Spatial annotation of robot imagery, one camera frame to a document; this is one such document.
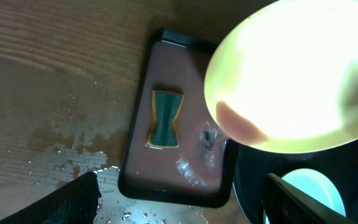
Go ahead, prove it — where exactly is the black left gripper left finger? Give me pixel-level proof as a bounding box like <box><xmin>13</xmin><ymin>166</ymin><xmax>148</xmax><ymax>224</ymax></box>
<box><xmin>0</xmin><ymin>172</ymin><xmax>101</xmax><ymax>224</ymax></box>

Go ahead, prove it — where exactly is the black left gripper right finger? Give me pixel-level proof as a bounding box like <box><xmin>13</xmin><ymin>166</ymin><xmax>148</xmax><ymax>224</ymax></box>
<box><xmin>261</xmin><ymin>173</ymin><xmax>356</xmax><ymax>224</ymax></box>

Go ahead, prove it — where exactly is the mint plate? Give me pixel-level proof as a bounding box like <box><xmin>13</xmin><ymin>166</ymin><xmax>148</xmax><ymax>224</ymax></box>
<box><xmin>264</xmin><ymin>169</ymin><xmax>346</xmax><ymax>224</ymax></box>

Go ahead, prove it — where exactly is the green and orange sponge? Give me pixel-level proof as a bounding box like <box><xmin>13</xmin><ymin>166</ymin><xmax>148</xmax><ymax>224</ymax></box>
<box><xmin>146</xmin><ymin>90</ymin><xmax>184</xmax><ymax>149</ymax></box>

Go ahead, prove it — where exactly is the yellow plate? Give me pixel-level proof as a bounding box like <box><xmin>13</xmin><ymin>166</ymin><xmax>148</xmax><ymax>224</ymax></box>
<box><xmin>204</xmin><ymin>0</ymin><xmax>358</xmax><ymax>153</ymax></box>

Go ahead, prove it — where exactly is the black round tray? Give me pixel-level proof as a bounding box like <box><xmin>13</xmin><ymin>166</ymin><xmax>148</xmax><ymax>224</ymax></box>
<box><xmin>234</xmin><ymin>140</ymin><xmax>358</xmax><ymax>223</ymax></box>

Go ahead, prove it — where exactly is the brown rectangular tray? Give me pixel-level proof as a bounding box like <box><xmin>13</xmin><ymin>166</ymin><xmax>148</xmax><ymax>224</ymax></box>
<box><xmin>118</xmin><ymin>28</ymin><xmax>239</xmax><ymax>208</ymax></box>

